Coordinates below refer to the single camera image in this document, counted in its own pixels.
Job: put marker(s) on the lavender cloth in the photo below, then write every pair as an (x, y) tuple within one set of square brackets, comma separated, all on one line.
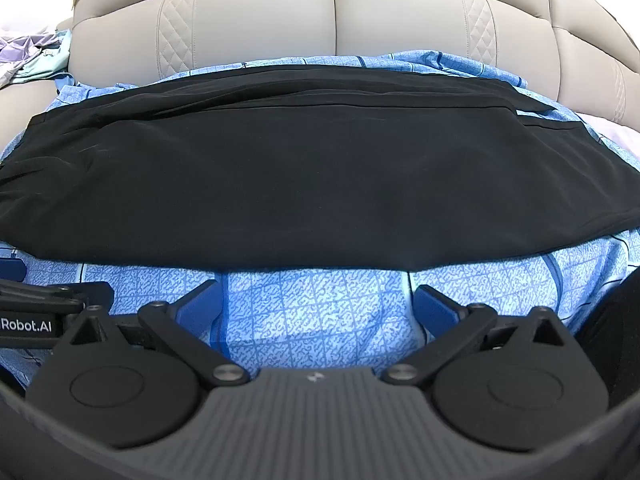
[(617, 137)]

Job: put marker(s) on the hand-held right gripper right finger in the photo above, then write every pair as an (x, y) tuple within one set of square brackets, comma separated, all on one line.
[(434, 305)]

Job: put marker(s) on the blue plaid blanket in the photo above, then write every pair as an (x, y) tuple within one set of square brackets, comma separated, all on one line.
[(315, 310)]

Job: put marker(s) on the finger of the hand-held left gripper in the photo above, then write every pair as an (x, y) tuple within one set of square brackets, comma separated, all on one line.
[(50, 294)]

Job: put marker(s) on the light teal cloth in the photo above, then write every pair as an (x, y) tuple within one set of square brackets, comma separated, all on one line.
[(47, 65)]

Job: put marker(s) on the black pants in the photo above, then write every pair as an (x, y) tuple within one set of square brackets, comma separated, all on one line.
[(310, 170)]

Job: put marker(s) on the purple cloth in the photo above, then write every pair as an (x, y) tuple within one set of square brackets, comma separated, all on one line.
[(20, 52)]

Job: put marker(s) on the dark cloth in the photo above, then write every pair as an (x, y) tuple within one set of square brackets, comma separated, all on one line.
[(617, 330)]

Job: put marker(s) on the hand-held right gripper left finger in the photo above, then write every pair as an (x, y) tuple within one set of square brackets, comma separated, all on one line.
[(201, 301)]

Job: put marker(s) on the beige leather sofa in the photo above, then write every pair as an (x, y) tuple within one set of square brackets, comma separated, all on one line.
[(320, 15)]

